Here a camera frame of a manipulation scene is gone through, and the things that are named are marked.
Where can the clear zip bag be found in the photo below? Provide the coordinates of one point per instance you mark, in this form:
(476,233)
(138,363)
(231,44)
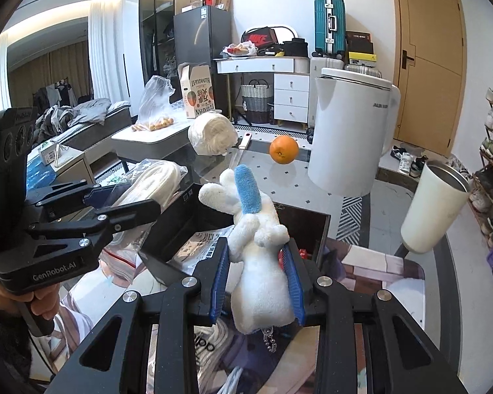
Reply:
(121,264)

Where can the teal suitcase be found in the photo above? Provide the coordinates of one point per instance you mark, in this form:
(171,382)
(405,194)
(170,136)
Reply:
(329,26)

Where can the printed plastic package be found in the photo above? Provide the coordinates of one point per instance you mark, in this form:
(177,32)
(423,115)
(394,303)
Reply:
(201,250)

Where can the wicker basket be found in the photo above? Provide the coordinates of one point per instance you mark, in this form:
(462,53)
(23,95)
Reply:
(256,102)

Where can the clothes rack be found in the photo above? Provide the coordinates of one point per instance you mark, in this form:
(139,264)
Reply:
(61,92)

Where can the silver suitcase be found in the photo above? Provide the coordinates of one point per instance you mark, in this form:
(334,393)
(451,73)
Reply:
(363,70)

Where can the stack of black yellow boxes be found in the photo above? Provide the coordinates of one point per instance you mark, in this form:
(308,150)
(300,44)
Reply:
(360,49)

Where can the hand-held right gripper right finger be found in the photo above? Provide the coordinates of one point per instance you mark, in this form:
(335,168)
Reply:
(292,291)

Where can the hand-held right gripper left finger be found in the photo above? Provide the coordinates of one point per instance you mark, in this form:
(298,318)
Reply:
(220,283)

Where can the person's left forearm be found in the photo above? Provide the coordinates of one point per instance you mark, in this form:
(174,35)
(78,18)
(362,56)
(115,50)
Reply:
(4,349)

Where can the plastic bag with food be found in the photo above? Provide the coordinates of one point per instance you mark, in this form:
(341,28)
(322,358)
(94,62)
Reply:
(240,49)

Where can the white electric kettle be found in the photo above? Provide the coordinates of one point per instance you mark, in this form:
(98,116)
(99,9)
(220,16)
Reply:
(351,131)

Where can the red black shoe bag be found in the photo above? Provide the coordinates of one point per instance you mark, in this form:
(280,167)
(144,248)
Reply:
(259,37)

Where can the black divided storage box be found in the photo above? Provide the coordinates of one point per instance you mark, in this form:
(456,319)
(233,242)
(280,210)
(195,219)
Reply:
(176,221)

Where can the black fridge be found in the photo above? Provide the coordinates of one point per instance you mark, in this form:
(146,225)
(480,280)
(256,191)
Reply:
(199,45)

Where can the wooden door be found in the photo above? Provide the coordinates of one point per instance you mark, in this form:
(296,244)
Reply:
(429,57)

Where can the plastic bag of small oranges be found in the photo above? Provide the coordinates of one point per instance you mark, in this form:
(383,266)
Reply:
(154,106)

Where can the white plush rabbit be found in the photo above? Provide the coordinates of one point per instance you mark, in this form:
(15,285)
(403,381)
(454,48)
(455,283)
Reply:
(261,279)

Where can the dark glass wardrobe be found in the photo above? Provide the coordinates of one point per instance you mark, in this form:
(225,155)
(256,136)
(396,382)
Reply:
(160,28)

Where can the cream tumbler cup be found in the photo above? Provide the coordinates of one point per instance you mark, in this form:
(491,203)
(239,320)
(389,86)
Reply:
(433,209)

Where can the grey low cabinet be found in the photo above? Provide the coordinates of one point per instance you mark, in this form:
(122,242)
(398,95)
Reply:
(65,172)

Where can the white curtain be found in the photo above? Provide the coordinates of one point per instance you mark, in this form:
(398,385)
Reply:
(107,49)

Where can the orange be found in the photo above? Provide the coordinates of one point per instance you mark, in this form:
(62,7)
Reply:
(284,150)

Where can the white suitcase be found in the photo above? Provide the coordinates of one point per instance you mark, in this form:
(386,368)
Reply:
(318,69)

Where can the person's left hand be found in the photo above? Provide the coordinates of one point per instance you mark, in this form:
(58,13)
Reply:
(8,295)

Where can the small green white carton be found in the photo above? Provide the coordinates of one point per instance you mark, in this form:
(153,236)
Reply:
(53,154)

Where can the fruit carton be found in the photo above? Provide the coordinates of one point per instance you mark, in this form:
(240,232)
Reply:
(197,92)

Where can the white socks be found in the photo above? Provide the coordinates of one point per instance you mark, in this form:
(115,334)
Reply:
(208,349)

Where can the pile of shoes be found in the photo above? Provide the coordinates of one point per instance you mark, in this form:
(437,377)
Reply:
(408,160)

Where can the bed with grey bedding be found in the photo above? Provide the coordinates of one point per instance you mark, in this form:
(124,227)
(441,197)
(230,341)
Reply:
(86,119)

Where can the printed table mat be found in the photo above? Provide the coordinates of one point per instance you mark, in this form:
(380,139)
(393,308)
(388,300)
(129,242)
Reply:
(378,266)

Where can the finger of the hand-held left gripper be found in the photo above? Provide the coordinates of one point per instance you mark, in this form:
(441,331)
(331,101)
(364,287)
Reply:
(65,197)
(123,215)

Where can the white dresser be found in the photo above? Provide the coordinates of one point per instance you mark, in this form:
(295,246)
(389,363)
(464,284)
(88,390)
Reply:
(287,90)

